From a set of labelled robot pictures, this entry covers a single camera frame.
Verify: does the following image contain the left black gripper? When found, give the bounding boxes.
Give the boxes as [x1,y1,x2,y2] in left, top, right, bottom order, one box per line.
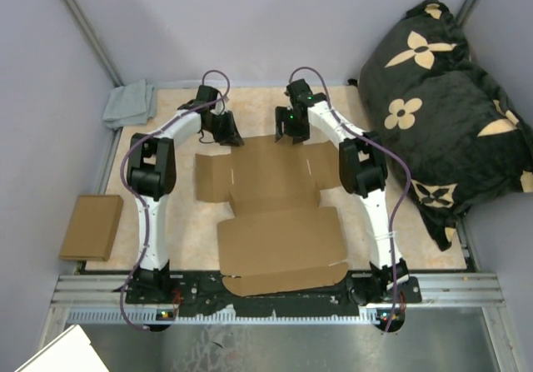
[204,111,242,148]

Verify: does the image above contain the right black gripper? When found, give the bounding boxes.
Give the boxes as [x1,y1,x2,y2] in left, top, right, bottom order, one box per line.
[276,107,310,145]

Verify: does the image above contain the brown cardboard box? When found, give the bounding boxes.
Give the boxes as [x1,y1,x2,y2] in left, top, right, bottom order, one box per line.
[195,136,348,297]

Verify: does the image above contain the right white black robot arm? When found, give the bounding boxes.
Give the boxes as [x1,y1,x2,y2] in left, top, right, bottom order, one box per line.
[275,79,409,302]

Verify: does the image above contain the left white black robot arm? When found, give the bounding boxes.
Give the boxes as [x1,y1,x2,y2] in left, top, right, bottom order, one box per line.
[120,85,244,303]

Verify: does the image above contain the small flat cardboard box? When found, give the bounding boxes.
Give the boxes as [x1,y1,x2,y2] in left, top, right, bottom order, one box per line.
[58,195,124,261]

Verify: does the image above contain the grey folded cloth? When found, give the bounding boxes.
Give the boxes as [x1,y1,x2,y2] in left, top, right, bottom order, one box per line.
[102,79,157,129]

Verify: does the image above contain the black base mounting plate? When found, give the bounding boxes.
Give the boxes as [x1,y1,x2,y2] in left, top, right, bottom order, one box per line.
[124,271,422,332]

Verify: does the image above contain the black floral pillow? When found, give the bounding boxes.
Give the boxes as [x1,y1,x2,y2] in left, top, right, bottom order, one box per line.
[357,0,532,250]

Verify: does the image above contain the white sheet corner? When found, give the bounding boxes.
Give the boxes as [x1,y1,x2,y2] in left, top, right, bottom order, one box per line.
[17,325,108,372]

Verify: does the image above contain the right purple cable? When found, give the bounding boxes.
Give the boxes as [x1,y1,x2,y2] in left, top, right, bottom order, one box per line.
[288,66,414,334]

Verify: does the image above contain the purple cable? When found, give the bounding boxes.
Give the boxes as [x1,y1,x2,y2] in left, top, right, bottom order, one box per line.
[288,66,414,334]
[117,69,232,334]

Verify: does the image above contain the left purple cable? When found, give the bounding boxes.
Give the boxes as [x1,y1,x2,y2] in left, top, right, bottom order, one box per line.
[117,69,232,334]

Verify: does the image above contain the aluminium rail frame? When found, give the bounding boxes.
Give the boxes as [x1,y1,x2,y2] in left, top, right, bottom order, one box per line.
[50,271,521,371]

